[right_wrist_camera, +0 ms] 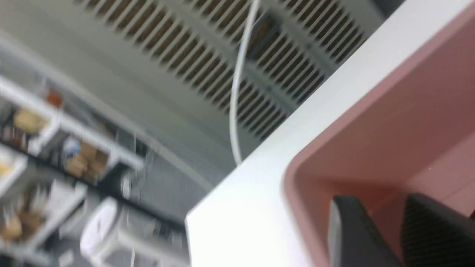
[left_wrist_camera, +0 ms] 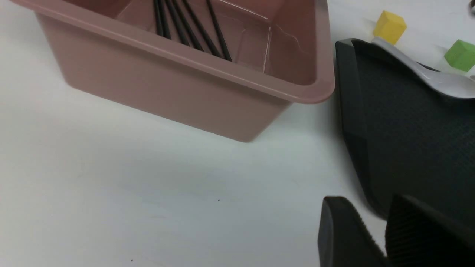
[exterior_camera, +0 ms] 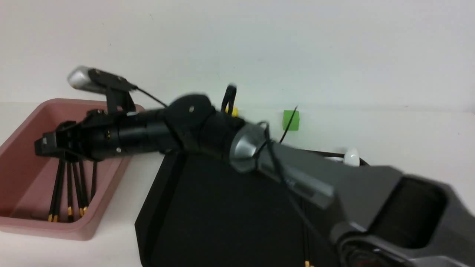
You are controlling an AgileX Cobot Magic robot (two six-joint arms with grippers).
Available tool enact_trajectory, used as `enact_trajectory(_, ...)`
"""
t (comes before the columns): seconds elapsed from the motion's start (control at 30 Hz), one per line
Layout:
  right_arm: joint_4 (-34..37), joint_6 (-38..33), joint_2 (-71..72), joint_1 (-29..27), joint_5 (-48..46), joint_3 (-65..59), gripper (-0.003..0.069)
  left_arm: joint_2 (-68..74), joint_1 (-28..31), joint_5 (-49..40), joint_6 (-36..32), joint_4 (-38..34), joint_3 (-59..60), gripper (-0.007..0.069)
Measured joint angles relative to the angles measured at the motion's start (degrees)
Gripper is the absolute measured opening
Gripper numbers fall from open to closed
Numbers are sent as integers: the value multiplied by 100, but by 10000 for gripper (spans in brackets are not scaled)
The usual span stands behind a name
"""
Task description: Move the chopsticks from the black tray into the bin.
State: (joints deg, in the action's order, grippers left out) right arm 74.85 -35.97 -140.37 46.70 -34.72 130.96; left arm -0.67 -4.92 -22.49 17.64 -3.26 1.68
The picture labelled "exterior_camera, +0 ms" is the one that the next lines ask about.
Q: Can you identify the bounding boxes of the black chopstick bin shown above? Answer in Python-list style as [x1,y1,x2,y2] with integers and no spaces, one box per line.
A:
[47,160,64,223]
[66,163,73,223]
[52,161,66,223]
[90,162,97,200]

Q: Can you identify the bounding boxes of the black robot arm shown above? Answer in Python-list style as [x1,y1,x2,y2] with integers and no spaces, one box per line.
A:
[34,94,474,267]

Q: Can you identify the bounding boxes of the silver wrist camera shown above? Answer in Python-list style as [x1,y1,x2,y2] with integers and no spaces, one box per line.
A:
[67,66,138,113]

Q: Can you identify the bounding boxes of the black chopstick tray pair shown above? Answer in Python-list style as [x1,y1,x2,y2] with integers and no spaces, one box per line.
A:
[71,162,84,218]

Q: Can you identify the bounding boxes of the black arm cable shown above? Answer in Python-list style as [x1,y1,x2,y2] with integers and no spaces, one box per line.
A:
[135,84,334,253]

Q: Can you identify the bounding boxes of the white spoon large centre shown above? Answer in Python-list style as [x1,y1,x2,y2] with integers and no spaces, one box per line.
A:
[325,157,344,162]

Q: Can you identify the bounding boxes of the black chopstick bin leftmost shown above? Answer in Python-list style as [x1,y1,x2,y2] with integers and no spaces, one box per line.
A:
[47,160,64,223]

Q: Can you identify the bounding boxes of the pink plastic bin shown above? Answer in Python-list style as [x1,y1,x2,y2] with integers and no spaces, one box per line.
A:
[0,99,130,241]

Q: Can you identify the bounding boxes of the white spoon far right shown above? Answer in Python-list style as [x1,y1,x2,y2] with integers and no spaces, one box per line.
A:
[343,148,361,166]

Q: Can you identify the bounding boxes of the yellow cube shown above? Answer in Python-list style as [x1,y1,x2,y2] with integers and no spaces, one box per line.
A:
[225,106,239,117]

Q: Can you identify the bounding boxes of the black plastic tray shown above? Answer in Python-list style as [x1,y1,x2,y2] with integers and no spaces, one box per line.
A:
[135,153,339,267]

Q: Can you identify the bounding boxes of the black chopstick bin right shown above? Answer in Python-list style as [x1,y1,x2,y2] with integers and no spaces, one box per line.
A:
[90,162,97,200]

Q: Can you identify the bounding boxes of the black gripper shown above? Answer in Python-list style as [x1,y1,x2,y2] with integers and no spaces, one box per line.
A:
[35,109,127,162]

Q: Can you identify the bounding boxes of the green cube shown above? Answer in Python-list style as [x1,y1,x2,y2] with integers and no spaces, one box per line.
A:
[282,110,300,131]

